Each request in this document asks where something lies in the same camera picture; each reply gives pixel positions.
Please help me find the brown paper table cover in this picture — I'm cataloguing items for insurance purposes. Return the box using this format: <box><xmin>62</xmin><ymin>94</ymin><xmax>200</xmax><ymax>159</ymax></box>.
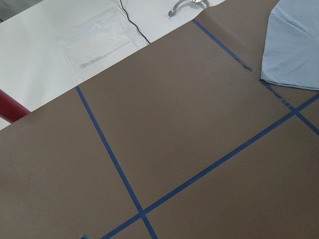
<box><xmin>0</xmin><ymin>0</ymin><xmax>319</xmax><ymax>239</ymax></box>

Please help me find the light blue t-shirt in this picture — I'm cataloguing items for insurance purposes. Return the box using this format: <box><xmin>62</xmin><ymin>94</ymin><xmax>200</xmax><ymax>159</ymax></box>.
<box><xmin>261</xmin><ymin>0</ymin><xmax>319</xmax><ymax>90</ymax></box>

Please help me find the clear plastic bag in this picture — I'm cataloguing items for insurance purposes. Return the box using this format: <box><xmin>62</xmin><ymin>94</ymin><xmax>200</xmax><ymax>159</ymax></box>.
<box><xmin>57</xmin><ymin>18</ymin><xmax>138</xmax><ymax>84</ymax></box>

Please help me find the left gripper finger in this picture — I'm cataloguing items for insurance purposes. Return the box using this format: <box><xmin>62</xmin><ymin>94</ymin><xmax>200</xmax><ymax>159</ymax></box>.
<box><xmin>80</xmin><ymin>234</ymin><xmax>90</xmax><ymax>239</ymax></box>

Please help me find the reacher grabber tool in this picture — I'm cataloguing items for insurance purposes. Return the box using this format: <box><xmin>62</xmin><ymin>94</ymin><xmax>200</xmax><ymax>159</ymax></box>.
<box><xmin>168</xmin><ymin>0</ymin><xmax>211</xmax><ymax>17</ymax></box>

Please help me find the black cable on table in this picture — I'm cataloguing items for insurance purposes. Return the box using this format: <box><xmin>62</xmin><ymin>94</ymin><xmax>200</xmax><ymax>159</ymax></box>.
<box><xmin>118</xmin><ymin>0</ymin><xmax>151</xmax><ymax>44</ymax></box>

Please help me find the red cylinder bottle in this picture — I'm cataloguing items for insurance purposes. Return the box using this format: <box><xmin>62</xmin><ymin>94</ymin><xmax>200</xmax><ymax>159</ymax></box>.
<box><xmin>0</xmin><ymin>90</ymin><xmax>30</xmax><ymax>123</ymax></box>

